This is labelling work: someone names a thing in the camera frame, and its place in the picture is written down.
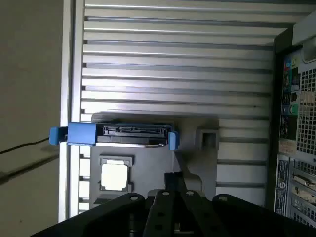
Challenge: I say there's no thin black floor cable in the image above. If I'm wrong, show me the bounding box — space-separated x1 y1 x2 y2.
0 137 50 155

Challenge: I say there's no grey parts rack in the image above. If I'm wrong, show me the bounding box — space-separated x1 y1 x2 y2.
89 112 220 208

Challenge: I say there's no open grey PC case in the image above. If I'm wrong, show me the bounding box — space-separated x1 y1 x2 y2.
268 9 316 228

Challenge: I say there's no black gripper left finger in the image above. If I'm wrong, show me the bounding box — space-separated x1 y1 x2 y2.
32 172 176 237

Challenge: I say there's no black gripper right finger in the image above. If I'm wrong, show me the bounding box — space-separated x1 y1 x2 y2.
174 172 316 237

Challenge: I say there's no hard disk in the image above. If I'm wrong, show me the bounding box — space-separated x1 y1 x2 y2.
49 122 179 151

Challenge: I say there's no silver CPU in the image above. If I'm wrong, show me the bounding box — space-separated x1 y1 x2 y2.
100 160 130 191

